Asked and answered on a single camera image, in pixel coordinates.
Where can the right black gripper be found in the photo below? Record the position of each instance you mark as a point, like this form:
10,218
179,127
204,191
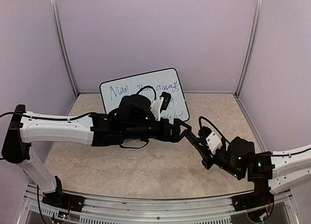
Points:
204,151

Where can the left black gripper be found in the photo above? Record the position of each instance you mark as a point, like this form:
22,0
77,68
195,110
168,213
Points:
175,137

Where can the small whiteboard with wire stand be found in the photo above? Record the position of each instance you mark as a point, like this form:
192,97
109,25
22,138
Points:
151,85

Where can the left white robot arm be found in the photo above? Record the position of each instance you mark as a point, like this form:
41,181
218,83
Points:
136,118

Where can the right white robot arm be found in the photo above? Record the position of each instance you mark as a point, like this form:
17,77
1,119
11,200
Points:
271,172

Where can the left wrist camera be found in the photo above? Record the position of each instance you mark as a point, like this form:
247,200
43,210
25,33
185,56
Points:
160,104

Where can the front aluminium rail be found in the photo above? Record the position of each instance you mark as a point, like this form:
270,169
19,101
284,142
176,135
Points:
111,210

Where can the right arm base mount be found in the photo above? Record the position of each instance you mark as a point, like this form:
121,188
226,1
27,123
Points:
251,200

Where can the right aluminium corner post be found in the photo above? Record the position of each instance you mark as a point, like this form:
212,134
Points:
250,47

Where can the aluminium corner post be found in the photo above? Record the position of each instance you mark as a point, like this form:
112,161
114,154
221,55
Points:
62,47
250,47

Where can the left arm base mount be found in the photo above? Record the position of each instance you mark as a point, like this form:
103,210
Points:
62,200

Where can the left aluminium corner post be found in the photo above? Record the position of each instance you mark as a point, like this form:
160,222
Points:
62,47

